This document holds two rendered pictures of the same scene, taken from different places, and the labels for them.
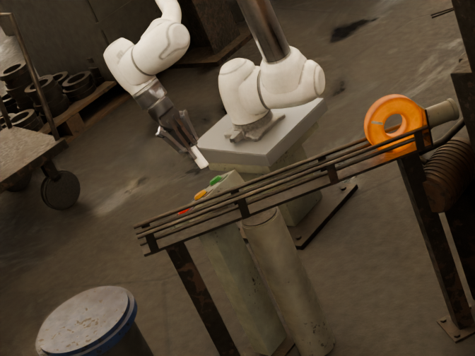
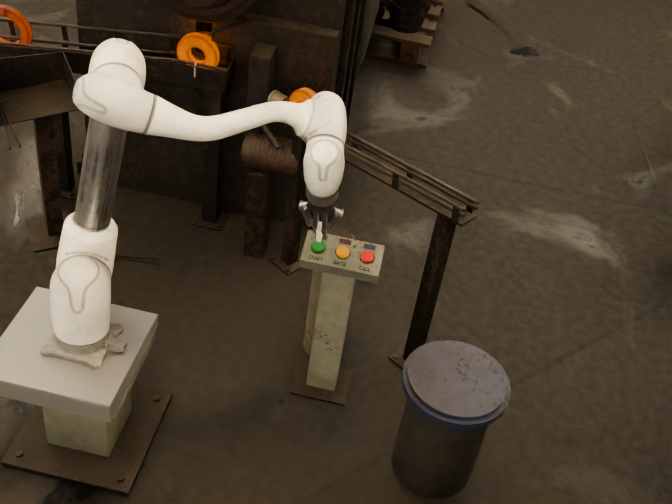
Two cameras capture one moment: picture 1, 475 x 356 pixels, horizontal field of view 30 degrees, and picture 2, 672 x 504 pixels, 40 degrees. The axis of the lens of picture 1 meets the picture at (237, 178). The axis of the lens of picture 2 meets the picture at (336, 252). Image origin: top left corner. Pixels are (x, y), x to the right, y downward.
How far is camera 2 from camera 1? 4.20 m
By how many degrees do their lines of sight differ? 101
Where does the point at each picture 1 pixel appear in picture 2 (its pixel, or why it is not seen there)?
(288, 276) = not seen: hidden behind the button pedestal
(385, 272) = (220, 317)
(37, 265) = not seen: outside the picture
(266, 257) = not seen: hidden behind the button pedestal
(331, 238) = (155, 374)
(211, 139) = (98, 383)
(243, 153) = (145, 339)
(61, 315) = (458, 403)
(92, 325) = (465, 362)
